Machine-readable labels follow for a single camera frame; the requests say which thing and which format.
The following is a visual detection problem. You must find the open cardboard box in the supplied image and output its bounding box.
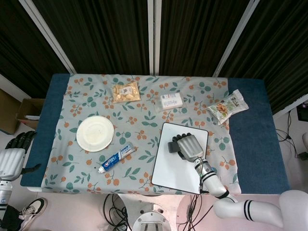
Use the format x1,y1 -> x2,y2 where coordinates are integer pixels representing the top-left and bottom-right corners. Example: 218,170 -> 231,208
15,98 -> 45,128

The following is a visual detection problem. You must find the blue table cover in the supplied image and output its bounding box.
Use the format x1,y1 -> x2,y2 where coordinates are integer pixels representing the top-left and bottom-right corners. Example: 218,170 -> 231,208
19,73 -> 289,195

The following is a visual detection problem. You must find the blue white toothpaste tube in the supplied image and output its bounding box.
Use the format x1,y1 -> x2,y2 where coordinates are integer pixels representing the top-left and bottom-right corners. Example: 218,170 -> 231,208
97,141 -> 138,174

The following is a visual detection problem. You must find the green white snack bag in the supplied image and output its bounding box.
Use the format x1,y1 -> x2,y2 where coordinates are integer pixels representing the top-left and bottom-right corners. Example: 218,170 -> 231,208
206,89 -> 250,125

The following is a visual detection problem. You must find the white partition base rail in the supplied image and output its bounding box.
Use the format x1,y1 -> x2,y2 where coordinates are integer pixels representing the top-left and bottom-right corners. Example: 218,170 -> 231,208
272,99 -> 308,118

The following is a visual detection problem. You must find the black curtain panel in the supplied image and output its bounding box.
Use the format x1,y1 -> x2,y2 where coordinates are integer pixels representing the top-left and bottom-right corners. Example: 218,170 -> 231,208
32,0 -> 151,75
218,0 -> 308,115
0,0 -> 69,98
158,0 -> 251,77

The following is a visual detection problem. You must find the white black sneaker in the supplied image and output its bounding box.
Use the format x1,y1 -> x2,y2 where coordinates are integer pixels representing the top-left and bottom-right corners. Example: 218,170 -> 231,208
18,197 -> 48,230

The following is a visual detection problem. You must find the dark grey eraser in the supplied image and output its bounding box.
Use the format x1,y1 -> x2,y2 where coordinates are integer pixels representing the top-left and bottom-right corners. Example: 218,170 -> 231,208
167,141 -> 180,154

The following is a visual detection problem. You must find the robot base column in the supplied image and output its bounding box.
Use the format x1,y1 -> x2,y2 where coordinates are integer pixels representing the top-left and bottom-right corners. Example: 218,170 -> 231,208
131,204 -> 173,231

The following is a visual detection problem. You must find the black cable bundle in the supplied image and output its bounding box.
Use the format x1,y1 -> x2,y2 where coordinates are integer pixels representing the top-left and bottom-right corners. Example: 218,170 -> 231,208
184,193 -> 203,231
103,193 -> 131,231

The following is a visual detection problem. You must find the thin black floor cable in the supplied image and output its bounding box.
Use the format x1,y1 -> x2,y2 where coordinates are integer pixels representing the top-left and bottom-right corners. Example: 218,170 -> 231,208
275,112 -> 307,159

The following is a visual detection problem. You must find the white soap bar in wrapper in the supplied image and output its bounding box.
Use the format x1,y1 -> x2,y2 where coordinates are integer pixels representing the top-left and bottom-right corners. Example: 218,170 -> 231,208
154,92 -> 187,113

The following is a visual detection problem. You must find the white paper plate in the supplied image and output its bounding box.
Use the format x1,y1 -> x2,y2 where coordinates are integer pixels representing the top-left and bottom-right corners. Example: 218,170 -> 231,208
76,115 -> 115,152

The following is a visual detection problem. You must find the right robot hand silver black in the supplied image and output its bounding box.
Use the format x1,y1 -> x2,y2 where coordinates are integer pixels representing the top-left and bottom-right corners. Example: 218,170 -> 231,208
171,132 -> 205,163

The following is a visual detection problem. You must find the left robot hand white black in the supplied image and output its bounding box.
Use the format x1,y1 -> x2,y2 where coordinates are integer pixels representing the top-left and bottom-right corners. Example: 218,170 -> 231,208
0,131 -> 42,180

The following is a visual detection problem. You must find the floral patterned tablecloth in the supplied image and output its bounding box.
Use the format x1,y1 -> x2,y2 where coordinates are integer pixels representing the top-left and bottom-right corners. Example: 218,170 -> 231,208
41,73 -> 242,194

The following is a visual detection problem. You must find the white whiteboard black rim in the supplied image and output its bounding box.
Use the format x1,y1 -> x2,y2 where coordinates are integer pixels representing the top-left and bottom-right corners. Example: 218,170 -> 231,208
151,122 -> 209,195

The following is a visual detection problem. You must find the clear bag of yellow snacks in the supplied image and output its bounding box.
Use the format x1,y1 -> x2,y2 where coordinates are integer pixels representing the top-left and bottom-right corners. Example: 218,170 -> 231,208
111,80 -> 141,104

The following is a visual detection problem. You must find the white partition post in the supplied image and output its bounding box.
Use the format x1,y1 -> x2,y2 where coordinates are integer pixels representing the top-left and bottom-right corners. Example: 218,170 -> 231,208
19,0 -> 77,74
212,0 -> 261,77
147,0 -> 161,76

